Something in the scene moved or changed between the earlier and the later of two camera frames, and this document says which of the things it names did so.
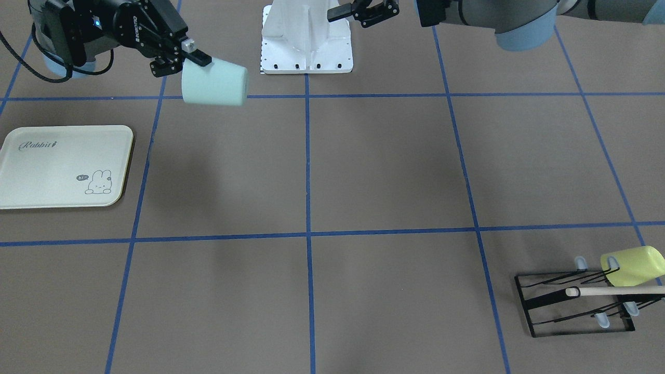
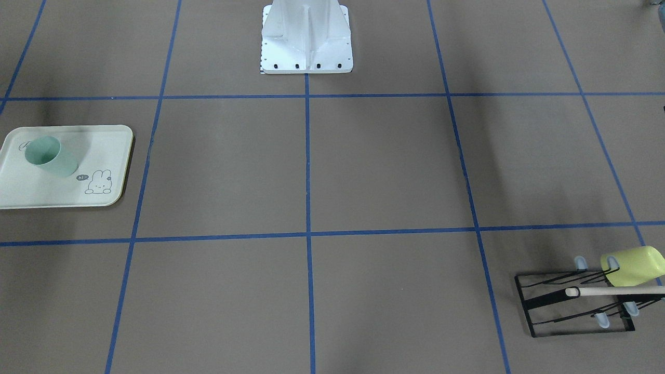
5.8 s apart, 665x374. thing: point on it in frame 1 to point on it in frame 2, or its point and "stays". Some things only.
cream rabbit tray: (64, 167) stays
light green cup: (219, 83) to (45, 152)
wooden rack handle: (577, 292) stays
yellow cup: (630, 267) stays
